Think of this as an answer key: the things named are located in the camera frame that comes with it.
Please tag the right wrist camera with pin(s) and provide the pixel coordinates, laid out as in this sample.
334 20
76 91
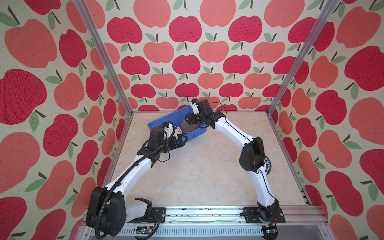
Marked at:
201 107

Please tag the right aluminium corner post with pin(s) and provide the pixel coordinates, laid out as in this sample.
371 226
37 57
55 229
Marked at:
319 24

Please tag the aluminium front rail frame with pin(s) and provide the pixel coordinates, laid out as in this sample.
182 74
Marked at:
225 223

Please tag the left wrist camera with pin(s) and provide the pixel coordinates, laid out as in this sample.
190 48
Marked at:
161 138

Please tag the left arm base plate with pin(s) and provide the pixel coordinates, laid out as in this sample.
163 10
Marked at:
156 214

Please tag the green rim plate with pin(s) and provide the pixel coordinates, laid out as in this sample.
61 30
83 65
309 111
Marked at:
268 165

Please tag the aluminium corner post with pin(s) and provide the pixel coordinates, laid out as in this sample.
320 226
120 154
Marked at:
319 24
103 53

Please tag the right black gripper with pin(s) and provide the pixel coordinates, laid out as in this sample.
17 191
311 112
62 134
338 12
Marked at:
189 118

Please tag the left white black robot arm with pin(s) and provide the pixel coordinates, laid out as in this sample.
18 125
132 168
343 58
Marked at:
108 212

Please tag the blue plastic bin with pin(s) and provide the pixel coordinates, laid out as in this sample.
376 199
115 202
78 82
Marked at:
178 118

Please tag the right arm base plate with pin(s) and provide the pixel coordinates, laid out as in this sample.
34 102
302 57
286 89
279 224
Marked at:
252 216

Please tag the left aluminium corner post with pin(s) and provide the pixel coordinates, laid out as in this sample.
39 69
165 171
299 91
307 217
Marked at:
103 53

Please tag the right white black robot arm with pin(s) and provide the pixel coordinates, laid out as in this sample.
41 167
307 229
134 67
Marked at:
252 159

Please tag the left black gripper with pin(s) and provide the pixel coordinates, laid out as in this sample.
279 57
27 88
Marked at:
173 140

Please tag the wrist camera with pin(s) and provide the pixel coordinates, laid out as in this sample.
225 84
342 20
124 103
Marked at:
161 138
201 107

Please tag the clear glass plate top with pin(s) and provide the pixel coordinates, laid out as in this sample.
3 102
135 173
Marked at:
186 129

